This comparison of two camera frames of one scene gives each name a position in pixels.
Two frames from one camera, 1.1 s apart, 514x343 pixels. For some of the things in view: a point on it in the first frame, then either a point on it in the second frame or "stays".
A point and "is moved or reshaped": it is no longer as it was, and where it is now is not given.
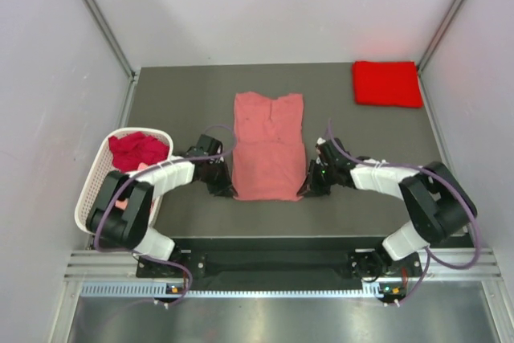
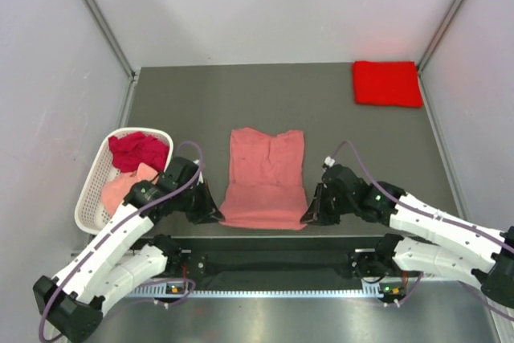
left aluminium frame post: [105, 27] stays
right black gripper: [312, 188] to [314, 212]
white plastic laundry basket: [102, 165] stays
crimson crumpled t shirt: [130, 149] stays
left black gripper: [225, 187] to [208, 209]
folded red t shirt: [393, 83] stays
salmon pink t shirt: [269, 161] is moved or reshaped
